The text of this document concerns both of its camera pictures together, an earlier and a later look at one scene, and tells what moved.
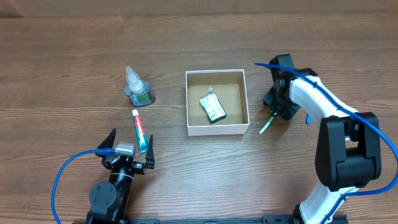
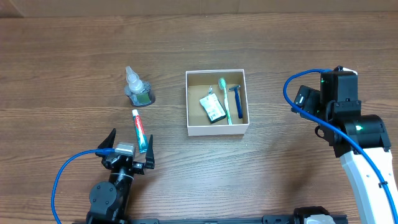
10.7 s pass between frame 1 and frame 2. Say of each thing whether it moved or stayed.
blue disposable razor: moved
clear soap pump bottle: stayed
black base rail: stayed
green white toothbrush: moved
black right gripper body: moved
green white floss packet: stayed
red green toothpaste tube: stayed
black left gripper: stayed
